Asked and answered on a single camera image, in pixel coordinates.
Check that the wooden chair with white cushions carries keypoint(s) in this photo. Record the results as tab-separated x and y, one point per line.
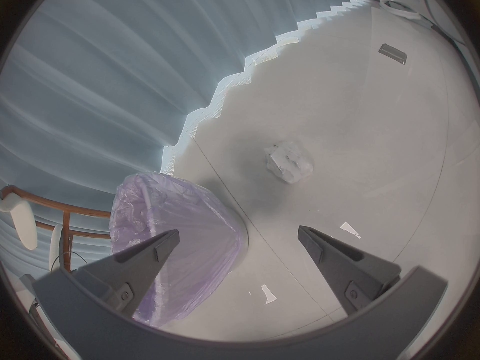
24	219

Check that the purple plastic bag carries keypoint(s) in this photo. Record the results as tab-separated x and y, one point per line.
168	306

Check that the white trash bin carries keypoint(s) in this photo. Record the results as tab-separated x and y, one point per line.
210	231

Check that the pale blue curtain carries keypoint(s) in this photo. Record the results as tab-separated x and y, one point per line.
112	88

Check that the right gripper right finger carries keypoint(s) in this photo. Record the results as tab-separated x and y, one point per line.
343	279

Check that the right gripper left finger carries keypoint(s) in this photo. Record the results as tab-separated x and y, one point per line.
127	283

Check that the crumpled white paper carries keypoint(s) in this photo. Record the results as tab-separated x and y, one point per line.
288	163

